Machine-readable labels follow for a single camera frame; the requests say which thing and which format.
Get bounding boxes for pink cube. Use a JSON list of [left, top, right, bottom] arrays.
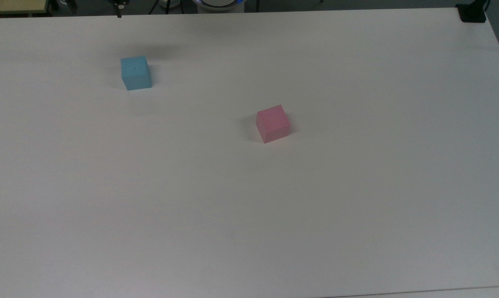
[[256, 104, 291, 144]]

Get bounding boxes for blue cube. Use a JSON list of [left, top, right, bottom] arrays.
[[120, 56, 153, 91]]

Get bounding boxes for black table clamp mount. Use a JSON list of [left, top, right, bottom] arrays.
[[456, 0, 487, 23]]

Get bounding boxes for black tripod legs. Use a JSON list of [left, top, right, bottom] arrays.
[[148, 0, 185, 15]]

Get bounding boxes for wooden side table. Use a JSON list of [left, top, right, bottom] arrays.
[[0, 0, 51, 17]]

